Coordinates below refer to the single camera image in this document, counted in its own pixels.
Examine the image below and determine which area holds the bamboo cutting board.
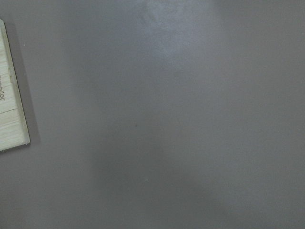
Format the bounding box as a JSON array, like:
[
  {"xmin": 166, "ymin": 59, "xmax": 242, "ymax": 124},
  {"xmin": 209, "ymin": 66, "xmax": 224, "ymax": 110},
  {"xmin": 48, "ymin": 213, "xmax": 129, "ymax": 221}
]
[{"xmin": 0, "ymin": 21, "xmax": 31, "ymax": 151}]

